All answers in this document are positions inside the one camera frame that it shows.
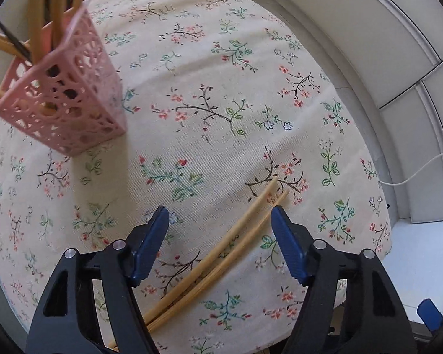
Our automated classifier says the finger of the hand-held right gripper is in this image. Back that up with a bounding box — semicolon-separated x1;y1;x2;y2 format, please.
416;298;443;333

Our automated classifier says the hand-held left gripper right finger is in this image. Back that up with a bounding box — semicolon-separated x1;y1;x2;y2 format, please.
271;206;418;354

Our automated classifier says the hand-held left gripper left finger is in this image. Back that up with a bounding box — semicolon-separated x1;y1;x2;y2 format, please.
26;205;170;354

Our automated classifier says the pink perforated plastic basket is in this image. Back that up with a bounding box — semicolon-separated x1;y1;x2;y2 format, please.
0;5;128;157

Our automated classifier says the black chopstick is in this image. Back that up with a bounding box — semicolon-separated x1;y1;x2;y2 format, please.
0;16;33;63

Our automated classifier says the floral tablecloth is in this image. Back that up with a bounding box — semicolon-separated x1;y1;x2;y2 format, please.
0;0;392;354

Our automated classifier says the white power cable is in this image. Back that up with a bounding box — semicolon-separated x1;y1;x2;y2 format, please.
378;151;443;187

